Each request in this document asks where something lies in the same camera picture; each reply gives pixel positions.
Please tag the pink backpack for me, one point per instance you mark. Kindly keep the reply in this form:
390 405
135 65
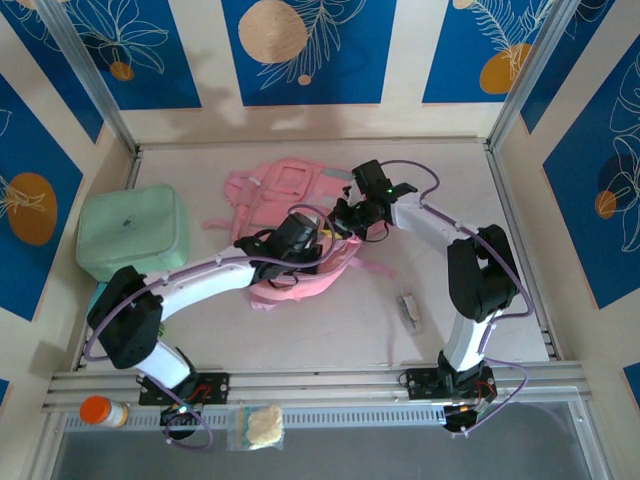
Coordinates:
280 200

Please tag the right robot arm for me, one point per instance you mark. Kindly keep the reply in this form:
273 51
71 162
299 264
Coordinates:
480 280

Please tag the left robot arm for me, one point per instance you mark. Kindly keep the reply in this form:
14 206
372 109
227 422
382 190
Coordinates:
200 285

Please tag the small silver stapler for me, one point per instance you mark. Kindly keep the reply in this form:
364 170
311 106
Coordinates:
409 307

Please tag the mint green zip pouch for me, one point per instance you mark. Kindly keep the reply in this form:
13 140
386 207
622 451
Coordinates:
125 225

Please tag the clear plastic bag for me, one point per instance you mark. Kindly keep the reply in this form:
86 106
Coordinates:
260 425

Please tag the teal packet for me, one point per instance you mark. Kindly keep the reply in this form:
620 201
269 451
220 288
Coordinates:
101 291

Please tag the grey panel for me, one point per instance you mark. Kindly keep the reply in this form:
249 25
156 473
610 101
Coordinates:
375 460

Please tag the orange lid bottle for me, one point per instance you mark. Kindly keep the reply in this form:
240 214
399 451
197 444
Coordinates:
102 412

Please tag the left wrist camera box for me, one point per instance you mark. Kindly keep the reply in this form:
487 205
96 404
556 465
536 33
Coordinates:
314 221

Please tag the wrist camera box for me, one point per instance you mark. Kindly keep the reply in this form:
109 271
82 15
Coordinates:
314 221
347 190

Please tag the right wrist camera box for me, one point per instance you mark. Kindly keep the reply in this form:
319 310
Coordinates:
347 190

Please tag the aluminium table side rail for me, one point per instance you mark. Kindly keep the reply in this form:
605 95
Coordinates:
134 170
500 185

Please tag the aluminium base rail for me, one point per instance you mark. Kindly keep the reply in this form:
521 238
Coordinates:
320 385

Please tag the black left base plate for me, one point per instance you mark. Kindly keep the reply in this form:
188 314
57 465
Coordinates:
215 387

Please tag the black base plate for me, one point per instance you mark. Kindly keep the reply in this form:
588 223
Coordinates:
215 387
417 385

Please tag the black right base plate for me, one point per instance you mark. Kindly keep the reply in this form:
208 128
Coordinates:
417 385

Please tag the aluminium frame post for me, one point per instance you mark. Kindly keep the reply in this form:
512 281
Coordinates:
95 85
525 75

